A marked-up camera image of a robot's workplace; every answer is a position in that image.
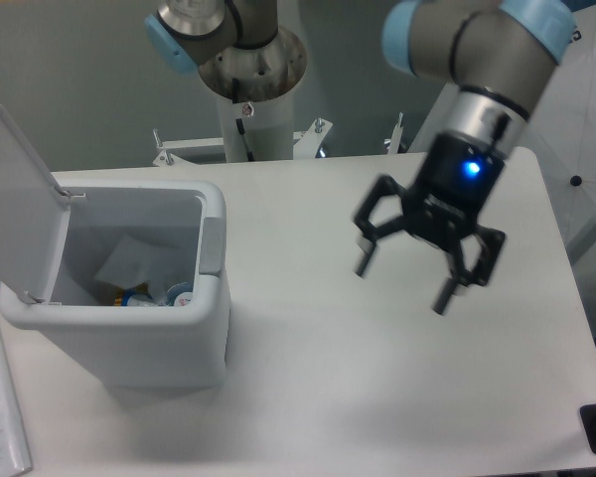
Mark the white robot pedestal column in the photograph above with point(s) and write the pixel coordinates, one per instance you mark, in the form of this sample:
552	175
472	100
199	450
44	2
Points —
254	91

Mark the clear plastic wrapper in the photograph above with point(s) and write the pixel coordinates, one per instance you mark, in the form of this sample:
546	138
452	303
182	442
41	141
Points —
131	263

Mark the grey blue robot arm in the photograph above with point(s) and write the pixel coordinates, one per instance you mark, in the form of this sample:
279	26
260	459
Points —
187	34

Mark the white plastic trash can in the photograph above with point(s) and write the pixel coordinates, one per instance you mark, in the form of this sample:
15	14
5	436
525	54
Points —
55	234

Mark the white pedestal base frame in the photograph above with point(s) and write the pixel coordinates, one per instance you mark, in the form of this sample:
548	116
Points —
307	144

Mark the clear plastic water bottle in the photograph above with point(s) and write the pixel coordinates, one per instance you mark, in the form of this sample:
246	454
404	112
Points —
180	294

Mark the colourful box inside bin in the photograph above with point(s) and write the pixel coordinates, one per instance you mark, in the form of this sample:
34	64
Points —
133	297

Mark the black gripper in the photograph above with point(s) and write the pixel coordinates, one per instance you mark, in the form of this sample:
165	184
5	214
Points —
452	194

